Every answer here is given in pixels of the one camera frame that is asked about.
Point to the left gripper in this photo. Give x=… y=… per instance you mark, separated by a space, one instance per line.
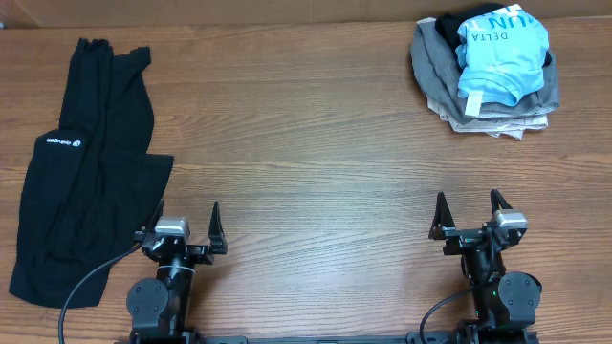
x=205 y=252

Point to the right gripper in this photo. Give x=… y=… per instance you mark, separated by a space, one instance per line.
x=463 y=239

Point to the black t-shirt with logo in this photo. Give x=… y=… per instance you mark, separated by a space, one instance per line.
x=91 y=182

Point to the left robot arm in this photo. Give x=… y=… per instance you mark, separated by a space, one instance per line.
x=159 y=306

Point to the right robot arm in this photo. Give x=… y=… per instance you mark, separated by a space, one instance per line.
x=505 y=302

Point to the beige folded garment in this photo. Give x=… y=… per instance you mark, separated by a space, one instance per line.
x=495 y=127

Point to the grey folded garment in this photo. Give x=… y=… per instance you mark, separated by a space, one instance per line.
x=437 y=72

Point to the light blue folded shirt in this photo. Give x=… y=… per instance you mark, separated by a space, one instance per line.
x=506 y=86

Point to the black folded garment in pile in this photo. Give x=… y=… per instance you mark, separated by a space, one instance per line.
x=452 y=26

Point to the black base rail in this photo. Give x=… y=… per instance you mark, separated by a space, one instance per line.
x=409 y=338

